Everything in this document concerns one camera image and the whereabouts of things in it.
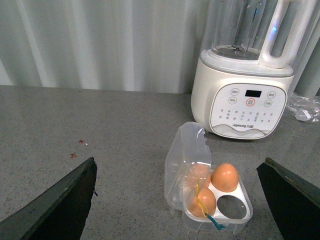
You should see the yellow rubber band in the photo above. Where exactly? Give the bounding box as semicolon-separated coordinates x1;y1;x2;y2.
193;187;208;218

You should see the white Joyoung blender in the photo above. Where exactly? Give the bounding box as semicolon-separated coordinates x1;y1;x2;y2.
191;0;320;140

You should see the brown egg back right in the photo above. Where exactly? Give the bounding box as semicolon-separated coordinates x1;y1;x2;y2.
211;163;239;193

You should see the clear plastic bag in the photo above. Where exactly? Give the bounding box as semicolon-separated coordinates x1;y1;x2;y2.
283;91;320;124

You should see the blue rubber band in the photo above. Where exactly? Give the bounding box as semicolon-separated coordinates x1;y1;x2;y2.
205;213;225;231

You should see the brown egg back left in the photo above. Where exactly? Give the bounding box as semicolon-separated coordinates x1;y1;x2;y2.
186;163;211;188

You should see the brown egg front left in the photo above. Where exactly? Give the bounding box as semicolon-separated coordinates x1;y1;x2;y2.
188;187;217;218

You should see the brown egg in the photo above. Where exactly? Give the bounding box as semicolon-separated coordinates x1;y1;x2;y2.
186;163;211;188
211;163;239;193
188;187;217;218

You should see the clear plastic egg box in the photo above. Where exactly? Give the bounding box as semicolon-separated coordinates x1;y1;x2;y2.
164;122;253;234

